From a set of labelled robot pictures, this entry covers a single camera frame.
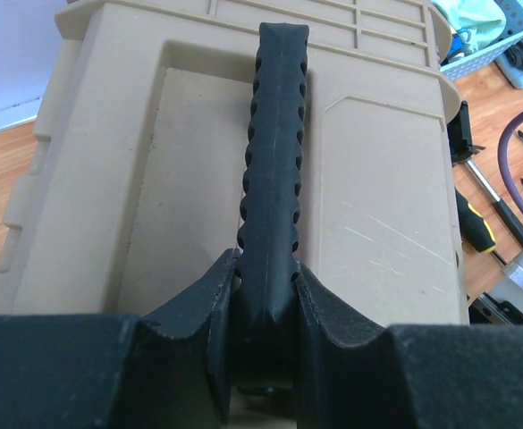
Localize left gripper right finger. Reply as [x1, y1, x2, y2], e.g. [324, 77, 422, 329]
[295, 267, 523, 428]

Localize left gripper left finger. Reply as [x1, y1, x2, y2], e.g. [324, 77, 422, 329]
[0, 251, 234, 428]

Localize tan plastic tool box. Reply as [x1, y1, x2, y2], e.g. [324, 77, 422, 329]
[0, 0, 471, 429]

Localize black yellow long screwdriver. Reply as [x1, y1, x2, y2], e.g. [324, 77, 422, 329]
[455, 189, 507, 266]

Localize light blue folded cloth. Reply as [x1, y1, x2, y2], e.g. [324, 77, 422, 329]
[495, 51, 523, 89]

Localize green patterned cloth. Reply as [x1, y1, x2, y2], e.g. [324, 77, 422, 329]
[432, 0, 507, 55]

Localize blue plastic basket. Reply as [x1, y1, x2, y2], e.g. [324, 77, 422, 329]
[441, 1, 523, 80]

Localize black handled claw hammer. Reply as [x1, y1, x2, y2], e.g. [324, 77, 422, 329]
[464, 156, 523, 247]

